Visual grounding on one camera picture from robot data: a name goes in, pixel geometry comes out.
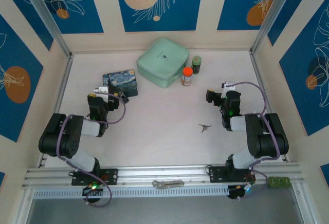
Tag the orange cap pill bottle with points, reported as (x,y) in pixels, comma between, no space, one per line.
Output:
(187,77)

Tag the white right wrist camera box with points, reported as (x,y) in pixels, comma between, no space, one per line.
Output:
(227,85)

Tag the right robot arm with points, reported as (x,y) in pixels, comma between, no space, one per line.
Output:
(270,136)

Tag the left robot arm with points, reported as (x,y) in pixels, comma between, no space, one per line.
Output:
(59,136)

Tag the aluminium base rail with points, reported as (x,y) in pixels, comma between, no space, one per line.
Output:
(164,175)

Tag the starry night mouse pad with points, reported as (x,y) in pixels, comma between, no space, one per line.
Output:
(120,81)

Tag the green terminal block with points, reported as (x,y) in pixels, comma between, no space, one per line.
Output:
(279,182)

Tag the mint green zip pouch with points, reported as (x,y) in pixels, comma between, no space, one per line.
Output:
(162,59)

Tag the aluminium frame post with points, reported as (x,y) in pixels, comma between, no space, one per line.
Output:
(46,18)
(273,16)

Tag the silver flat metal piece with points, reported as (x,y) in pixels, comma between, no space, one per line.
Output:
(168,183)

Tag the black controller board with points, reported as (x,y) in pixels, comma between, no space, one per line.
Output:
(237,193)
(93,191)

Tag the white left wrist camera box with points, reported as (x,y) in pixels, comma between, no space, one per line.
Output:
(101,90)

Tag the green cap dark bottle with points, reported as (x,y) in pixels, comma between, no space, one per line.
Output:
(196,64)

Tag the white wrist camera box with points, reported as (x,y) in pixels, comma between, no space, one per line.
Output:
(227,85)
(101,90)

